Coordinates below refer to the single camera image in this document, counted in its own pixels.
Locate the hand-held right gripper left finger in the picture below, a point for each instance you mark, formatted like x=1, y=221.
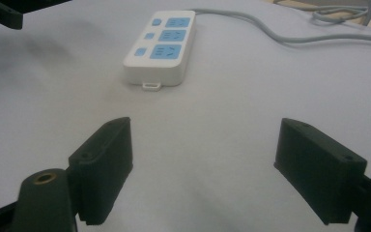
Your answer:
x=104, y=167

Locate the white power strip blue sockets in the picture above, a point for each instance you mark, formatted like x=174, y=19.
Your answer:
x=161, y=58

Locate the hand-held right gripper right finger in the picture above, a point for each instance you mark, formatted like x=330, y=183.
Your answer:
x=319, y=170

